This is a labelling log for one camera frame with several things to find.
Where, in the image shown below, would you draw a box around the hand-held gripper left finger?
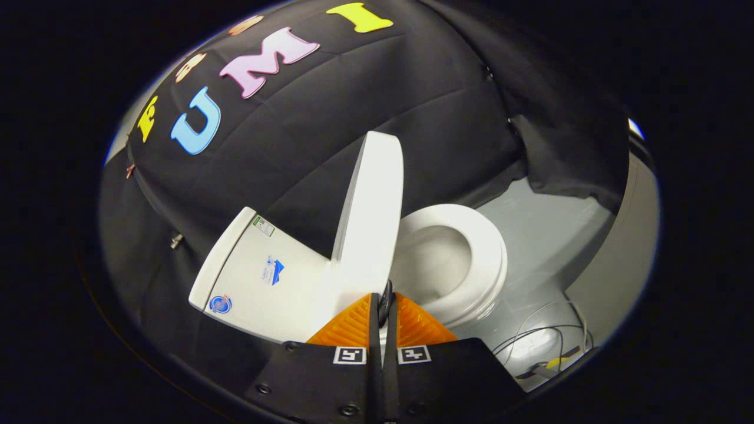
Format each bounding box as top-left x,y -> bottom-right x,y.
244,293 -> 383,423

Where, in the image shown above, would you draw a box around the white toilet bowl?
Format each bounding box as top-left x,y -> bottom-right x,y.
439,259 -> 509,329

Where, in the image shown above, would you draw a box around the white toilet tank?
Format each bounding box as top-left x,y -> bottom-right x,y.
188,206 -> 341,344

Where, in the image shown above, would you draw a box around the black backdrop cloth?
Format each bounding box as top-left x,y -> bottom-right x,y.
99,0 -> 632,383

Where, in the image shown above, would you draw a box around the dark round lid pull tab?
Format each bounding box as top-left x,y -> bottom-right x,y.
378,280 -> 394,328

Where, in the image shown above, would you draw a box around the white toilet lid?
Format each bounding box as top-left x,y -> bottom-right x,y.
330,131 -> 405,313

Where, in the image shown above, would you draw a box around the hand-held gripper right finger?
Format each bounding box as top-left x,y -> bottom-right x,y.
383,293 -> 528,422

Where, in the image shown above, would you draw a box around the white floor cables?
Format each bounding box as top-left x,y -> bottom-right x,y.
494,300 -> 594,380

